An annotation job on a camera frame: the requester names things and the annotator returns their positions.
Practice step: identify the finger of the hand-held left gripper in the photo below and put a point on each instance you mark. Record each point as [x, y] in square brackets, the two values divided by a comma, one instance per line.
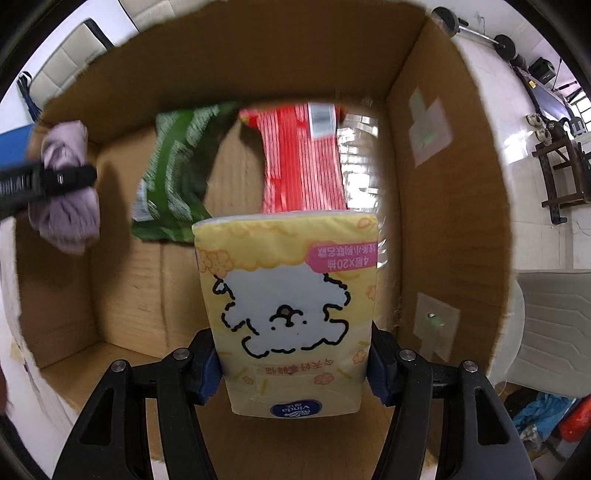
[51, 180]

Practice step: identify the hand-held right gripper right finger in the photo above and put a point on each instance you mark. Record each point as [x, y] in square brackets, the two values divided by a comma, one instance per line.
[381, 369]

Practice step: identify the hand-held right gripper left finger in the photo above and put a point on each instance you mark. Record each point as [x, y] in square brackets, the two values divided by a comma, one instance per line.
[207, 369]

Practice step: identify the purple cloth bundle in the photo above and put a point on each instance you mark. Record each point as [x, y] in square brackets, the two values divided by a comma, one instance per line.
[67, 189]

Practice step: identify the yellow tissue pack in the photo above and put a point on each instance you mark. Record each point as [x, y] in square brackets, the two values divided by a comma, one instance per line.
[286, 314]

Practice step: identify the green snack bag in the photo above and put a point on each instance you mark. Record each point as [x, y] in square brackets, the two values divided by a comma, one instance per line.
[178, 170]

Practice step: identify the cardboard box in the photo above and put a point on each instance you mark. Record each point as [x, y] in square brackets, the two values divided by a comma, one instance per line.
[295, 184]

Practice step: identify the red snack bag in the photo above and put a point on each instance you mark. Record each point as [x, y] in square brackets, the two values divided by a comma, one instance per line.
[300, 161]

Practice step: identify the cream cushioned chair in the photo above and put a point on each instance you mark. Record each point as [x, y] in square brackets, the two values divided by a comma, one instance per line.
[69, 55]

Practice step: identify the blue cloth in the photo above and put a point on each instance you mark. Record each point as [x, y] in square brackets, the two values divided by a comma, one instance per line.
[545, 415]

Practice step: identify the white chair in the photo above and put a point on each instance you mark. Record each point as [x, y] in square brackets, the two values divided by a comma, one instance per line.
[551, 330]

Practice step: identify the clear plastic package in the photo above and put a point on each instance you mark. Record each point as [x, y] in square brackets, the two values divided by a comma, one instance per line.
[364, 161]

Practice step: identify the black exercise machine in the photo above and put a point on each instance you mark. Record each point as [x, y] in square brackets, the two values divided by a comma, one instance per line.
[549, 83]

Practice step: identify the barbell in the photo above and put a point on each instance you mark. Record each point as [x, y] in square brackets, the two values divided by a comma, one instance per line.
[475, 34]

